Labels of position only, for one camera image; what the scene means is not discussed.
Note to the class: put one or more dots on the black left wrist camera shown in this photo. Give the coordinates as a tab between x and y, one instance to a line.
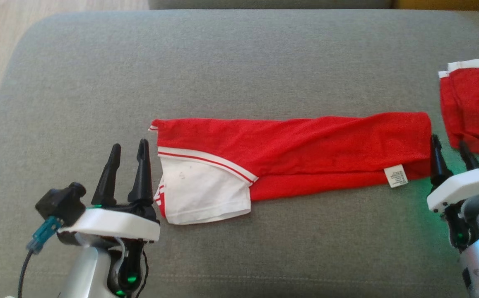
61	203

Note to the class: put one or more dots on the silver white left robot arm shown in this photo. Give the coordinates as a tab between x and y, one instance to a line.
86	273

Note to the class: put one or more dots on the large yellow sofa back cushion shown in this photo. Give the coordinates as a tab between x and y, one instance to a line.
450	4

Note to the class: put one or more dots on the red shorts white trim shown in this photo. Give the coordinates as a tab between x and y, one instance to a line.
475	107

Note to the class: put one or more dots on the red jersey shirt white sleeves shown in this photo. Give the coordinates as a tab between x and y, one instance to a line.
305	145

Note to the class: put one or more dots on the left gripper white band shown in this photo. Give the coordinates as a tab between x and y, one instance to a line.
111	223

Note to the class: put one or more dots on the grey sofa seat cushion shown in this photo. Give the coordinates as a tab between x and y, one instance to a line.
264	3

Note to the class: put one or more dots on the large grey sofa ottoman cushion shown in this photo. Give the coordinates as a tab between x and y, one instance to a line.
239	62

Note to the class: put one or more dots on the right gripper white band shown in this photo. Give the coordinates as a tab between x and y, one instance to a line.
458	190

